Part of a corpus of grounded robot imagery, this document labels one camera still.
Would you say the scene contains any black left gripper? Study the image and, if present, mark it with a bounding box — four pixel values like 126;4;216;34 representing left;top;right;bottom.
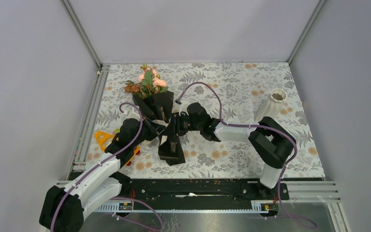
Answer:
131;116;166;148

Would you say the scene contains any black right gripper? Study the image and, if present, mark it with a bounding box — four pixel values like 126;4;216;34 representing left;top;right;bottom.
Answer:
162;112;202;137

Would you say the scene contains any cream ribbon with gold text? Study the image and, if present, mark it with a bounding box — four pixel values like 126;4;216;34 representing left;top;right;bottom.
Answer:
152;119;169;145

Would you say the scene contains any peach flower bouquet black wrap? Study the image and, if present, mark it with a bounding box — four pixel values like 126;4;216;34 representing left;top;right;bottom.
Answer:
124;64;185;166

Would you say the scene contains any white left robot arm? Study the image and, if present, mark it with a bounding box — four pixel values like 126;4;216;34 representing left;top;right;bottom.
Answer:
39;117;167;232

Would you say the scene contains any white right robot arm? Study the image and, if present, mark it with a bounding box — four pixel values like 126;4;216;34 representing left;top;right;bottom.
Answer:
173;102;298;199

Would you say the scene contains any white ribbed ceramic vase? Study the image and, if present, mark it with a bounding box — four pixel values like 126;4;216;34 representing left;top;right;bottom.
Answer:
255;89;287;122

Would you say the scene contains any orange toy block cart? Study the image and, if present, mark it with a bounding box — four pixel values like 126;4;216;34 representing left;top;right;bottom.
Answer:
94;131;140;166

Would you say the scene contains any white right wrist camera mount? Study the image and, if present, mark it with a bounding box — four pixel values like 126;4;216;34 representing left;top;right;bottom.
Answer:
179;102;190;116

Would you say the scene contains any aluminium frame rail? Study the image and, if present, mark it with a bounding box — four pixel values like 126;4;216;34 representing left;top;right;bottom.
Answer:
60;0;102;70

